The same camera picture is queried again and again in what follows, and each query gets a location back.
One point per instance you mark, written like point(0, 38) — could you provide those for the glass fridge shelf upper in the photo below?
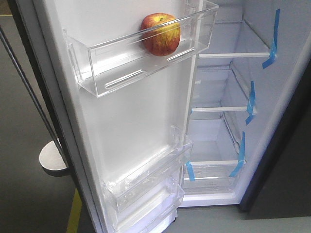
point(235, 40)

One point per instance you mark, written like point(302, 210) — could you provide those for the blue tape right lower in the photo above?
point(241, 158)

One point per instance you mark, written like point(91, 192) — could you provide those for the glass fridge shelf middle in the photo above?
point(219, 90)

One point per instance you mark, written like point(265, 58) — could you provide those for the blue tape right middle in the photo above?
point(251, 104)

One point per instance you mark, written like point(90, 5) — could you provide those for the clear door bin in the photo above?
point(164, 199)
point(105, 42)
point(125, 192)

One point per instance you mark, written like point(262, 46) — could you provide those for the blue tape left lower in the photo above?
point(190, 170)

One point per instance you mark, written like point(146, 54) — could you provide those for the glass fridge shelf lower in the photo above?
point(215, 141)

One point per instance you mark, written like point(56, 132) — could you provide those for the glass fridge shelf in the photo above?
point(215, 141)
point(235, 40)
point(219, 90)

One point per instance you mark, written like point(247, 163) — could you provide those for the blue tape right upper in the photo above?
point(273, 49)

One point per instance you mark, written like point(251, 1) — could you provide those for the clear upper door bin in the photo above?
point(125, 192)

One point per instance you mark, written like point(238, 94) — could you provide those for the silver stanchion post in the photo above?
point(51, 156)

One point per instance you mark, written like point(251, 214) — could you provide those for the dark grey open fridge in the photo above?
point(274, 86)

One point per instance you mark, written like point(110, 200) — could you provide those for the yellow floor tape line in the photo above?
point(75, 212)

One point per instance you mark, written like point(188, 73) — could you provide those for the blue tape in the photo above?
point(241, 158)
point(251, 104)
point(273, 49)
point(190, 170)

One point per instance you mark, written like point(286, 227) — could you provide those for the clear crisper drawer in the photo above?
point(210, 179)

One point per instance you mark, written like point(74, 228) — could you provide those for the clear top door bin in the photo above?
point(105, 42)

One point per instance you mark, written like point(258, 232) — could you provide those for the red yellow apple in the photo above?
point(162, 41)

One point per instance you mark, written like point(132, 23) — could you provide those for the clear lower door bin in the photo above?
point(164, 199)

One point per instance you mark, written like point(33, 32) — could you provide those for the white fridge door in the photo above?
point(105, 138)

